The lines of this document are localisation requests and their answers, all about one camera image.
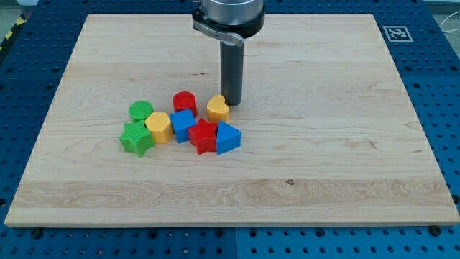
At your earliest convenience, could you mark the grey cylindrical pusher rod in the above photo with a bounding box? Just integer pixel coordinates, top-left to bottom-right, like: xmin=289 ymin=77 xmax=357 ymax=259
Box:
xmin=220 ymin=42 xmax=244 ymax=106

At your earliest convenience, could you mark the light wooden board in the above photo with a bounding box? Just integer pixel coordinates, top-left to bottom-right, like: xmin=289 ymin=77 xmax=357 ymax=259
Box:
xmin=5 ymin=14 xmax=459 ymax=228

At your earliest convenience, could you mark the blue triangle block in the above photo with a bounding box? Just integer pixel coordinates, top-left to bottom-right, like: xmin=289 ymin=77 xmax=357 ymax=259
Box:
xmin=216 ymin=121 xmax=242 ymax=155

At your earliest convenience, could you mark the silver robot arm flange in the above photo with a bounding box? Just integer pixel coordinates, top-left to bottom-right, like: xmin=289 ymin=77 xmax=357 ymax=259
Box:
xmin=192 ymin=0 xmax=265 ymax=47

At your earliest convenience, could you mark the yellow hexagon block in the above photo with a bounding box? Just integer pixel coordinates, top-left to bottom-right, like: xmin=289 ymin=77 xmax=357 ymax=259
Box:
xmin=144 ymin=112 xmax=173 ymax=144

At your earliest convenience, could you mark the white fiducial marker tag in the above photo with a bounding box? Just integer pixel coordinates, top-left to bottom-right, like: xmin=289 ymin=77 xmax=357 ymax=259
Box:
xmin=382 ymin=25 xmax=413 ymax=42

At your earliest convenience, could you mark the yellow black hazard tape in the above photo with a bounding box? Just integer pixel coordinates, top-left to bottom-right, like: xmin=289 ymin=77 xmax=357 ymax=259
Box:
xmin=1 ymin=13 xmax=27 ymax=52

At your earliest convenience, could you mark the yellow heart block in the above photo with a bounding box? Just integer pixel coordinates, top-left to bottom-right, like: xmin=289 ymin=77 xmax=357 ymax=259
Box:
xmin=206 ymin=95 xmax=230 ymax=122

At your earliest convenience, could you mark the white cable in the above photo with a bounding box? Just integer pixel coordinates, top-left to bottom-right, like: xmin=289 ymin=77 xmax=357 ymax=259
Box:
xmin=438 ymin=9 xmax=460 ymax=35

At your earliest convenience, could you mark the red star block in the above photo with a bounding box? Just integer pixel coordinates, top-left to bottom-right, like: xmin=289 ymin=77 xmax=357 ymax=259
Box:
xmin=188 ymin=118 xmax=218 ymax=155

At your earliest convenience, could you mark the red cylinder block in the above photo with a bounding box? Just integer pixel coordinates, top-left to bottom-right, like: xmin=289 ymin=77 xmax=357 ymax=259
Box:
xmin=172 ymin=91 xmax=198 ymax=118

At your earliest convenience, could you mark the green star block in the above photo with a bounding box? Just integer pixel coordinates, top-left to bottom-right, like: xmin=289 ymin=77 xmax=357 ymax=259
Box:
xmin=119 ymin=120 xmax=155 ymax=157

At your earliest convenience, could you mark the green cylinder block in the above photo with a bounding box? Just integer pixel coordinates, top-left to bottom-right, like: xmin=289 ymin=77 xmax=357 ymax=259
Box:
xmin=128 ymin=101 xmax=154 ymax=122

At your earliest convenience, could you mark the blue cube block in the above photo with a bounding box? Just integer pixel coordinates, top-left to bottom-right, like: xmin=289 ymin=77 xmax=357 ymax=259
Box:
xmin=170 ymin=109 xmax=196 ymax=143

